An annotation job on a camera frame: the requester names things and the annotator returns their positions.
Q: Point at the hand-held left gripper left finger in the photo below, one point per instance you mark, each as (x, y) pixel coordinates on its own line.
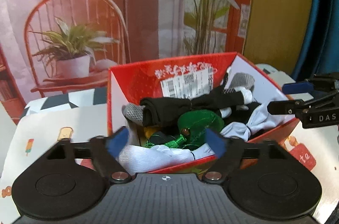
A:
(117, 143)

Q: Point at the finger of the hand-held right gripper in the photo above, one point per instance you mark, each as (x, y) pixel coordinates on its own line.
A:
(296, 87)
(317, 116)

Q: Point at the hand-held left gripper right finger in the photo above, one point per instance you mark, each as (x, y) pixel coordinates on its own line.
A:
(215, 144)

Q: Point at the green tasselled fabric sachet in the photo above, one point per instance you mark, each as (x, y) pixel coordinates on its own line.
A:
(197, 122)

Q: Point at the grey knitted cloth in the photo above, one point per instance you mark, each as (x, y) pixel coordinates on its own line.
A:
(133, 112)

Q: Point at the white sock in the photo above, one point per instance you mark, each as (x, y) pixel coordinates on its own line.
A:
(151, 157)

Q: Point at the white knotted cloth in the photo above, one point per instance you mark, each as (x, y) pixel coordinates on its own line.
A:
(264, 118)

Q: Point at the black dotted sock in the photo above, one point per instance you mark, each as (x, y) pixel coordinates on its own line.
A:
(172, 107)

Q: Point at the red strawberry cardboard box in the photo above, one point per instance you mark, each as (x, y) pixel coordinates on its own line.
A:
(132, 86)

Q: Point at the cartoon printed tablecloth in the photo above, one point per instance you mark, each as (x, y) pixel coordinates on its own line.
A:
(47, 139)

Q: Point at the blue curtain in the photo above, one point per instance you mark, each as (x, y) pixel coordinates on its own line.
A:
(317, 14)

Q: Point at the printed room backdrop cloth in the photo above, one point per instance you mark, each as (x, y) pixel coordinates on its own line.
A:
(106, 14)

